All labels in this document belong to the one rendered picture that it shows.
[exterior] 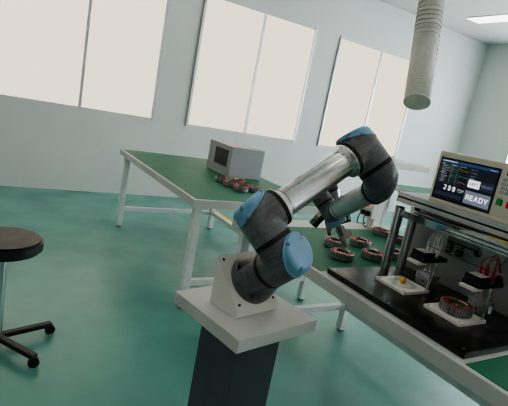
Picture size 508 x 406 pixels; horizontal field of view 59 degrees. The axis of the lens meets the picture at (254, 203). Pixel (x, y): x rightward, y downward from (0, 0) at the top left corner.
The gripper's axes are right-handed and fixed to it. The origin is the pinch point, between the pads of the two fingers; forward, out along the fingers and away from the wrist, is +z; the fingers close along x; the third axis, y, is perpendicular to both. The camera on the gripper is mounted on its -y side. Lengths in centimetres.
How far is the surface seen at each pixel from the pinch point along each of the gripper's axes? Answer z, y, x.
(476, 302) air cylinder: 19, 29, -48
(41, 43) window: -141, -117, 393
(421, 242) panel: 12.7, 37.3, -6.5
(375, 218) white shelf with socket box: 32, 59, 69
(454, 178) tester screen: -20, 44, -24
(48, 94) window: -89, -130, 396
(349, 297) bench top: 7.0, -12.5, -30.5
